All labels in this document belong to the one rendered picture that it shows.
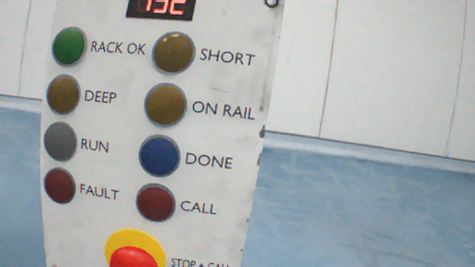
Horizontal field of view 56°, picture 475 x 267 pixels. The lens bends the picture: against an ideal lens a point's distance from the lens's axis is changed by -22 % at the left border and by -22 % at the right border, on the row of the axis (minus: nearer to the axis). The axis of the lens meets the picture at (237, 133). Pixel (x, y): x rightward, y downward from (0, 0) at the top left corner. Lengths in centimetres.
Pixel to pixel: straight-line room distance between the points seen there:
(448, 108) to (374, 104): 73
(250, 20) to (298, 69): 344
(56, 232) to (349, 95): 357
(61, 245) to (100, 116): 12
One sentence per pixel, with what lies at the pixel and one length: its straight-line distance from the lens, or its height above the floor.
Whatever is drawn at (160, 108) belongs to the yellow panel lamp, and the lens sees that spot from 37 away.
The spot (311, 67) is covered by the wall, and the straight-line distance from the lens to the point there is 382.
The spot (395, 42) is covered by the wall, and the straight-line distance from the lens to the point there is 396.
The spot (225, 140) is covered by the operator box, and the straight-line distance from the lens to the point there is 39.
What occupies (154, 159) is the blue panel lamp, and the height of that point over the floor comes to 94.
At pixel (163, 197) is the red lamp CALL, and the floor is 91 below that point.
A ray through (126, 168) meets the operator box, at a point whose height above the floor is 93.
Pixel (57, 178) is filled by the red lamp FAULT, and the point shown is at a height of 91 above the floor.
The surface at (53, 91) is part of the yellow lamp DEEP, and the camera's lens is 38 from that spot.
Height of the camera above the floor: 106
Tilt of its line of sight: 15 degrees down
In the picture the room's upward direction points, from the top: 9 degrees clockwise
